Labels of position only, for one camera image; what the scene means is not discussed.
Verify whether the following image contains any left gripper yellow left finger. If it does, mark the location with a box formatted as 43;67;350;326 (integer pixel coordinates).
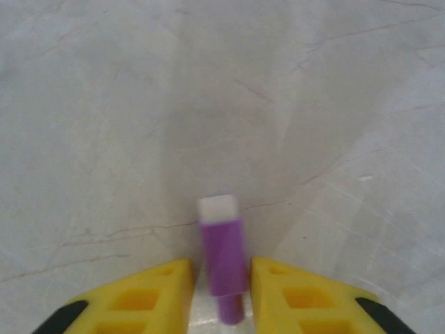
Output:
36;257;195;334

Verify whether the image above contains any purple pen cap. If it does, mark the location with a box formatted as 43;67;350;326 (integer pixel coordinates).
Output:
196;195;248;326

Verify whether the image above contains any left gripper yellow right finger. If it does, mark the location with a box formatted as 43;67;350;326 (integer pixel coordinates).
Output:
250;256;423;334

